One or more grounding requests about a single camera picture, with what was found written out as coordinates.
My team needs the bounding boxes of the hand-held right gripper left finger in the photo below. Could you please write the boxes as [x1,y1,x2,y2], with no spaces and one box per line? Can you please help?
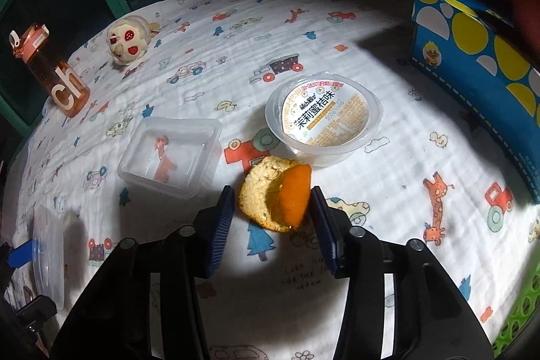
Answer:
[51,186,235,360]

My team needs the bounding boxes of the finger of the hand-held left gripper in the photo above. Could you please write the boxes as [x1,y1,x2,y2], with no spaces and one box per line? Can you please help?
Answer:
[15,296,57,344]
[0,240,43,272]

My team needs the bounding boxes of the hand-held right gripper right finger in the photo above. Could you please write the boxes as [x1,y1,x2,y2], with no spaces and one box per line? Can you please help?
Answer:
[310,187,494,360]

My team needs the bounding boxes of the ribbed clear plastic container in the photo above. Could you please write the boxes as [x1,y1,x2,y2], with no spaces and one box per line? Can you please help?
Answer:
[33,206,65,311]

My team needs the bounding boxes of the orange peel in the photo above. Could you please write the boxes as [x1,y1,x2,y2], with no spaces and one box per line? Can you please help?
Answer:
[237,156,313,233]

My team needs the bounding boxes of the green plastic basket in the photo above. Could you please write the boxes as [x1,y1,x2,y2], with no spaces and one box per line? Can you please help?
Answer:
[491,259,540,360]

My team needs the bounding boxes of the clear plastic tray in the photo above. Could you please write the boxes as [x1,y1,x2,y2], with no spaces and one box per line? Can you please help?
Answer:
[118,117,223,200]

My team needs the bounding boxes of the labelled clear jelly cup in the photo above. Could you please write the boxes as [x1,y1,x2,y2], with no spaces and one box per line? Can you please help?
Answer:
[265,74,384,167]

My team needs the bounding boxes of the printed cartoon tablecloth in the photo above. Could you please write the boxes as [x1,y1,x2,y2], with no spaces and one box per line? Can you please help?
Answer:
[8,0,540,360]

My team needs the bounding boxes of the orange water bottle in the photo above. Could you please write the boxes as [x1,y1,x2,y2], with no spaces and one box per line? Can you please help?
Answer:
[9,23,90,118]

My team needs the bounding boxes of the cream plush toy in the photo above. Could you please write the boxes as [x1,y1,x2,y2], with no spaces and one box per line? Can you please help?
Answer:
[105,16,161,67]

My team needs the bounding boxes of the blue dotted tissue box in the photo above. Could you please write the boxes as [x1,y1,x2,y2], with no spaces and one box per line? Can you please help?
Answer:
[411,0,540,204]

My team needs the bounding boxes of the red apple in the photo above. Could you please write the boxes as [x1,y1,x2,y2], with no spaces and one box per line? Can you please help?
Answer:
[512,0,540,44]

